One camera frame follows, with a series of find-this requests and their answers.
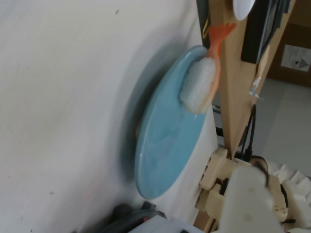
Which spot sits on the beige power strip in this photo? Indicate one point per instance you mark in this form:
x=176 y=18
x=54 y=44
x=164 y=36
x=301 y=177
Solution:
x=216 y=165

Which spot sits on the white crumpled paper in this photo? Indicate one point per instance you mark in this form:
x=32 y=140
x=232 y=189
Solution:
x=297 y=184

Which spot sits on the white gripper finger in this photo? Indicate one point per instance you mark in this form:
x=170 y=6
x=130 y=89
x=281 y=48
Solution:
x=243 y=8
x=245 y=206

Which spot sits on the orange shrimp sushi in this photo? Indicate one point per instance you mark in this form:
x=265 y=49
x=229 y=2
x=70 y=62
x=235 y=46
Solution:
x=199 y=82

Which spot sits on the blue round dish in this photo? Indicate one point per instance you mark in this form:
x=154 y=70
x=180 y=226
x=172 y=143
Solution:
x=165 y=145

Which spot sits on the light wooden frame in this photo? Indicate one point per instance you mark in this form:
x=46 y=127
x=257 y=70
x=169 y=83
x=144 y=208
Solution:
x=233 y=97

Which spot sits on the cardboard box with white label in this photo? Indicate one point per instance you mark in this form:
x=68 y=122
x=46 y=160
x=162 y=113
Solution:
x=277 y=63

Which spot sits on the black flat panel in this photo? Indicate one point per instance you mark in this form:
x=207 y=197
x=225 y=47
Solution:
x=252 y=38

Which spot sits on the dark board with yellow mark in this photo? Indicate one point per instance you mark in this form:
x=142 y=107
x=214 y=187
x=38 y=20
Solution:
x=202 y=21

